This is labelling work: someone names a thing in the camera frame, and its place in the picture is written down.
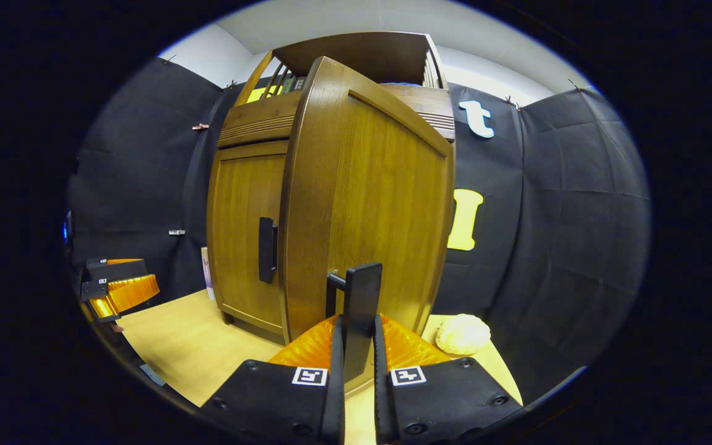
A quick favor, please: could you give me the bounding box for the wooden shoe cabinet door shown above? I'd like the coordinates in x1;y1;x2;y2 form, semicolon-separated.
279;56;456;396
206;141;289;337

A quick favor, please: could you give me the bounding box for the wooden double-door shoe cabinet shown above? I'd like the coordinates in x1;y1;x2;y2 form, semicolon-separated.
206;31;457;347

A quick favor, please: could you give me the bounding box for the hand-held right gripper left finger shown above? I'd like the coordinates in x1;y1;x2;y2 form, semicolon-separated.
200;314;345;445

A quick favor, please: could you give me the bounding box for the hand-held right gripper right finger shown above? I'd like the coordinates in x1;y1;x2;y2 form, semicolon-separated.
373;313;523;445

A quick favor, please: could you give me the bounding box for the black door handle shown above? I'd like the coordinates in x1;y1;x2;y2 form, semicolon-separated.
325;262;383;381
258;217;278;284

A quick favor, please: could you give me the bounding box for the cream knitted lump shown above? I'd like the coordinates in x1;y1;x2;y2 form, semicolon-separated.
435;314;491;356

